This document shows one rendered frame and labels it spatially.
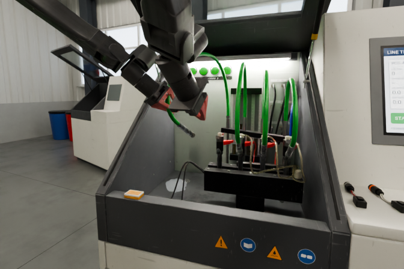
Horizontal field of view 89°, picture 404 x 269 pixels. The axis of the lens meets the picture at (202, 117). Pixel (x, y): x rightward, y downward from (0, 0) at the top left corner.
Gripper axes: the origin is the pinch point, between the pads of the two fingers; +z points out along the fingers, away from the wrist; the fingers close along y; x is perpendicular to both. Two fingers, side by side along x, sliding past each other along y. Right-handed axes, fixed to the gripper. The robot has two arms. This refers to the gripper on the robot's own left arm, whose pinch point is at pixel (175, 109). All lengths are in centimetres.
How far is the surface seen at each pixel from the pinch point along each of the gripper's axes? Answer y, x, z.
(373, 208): -39, 2, 46
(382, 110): -38, -29, 45
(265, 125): -22.1, -4.9, 18.3
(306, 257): -29, 20, 40
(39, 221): 209, 96, 7
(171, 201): -3.1, 24.5, 14.0
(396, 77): -42, -39, 42
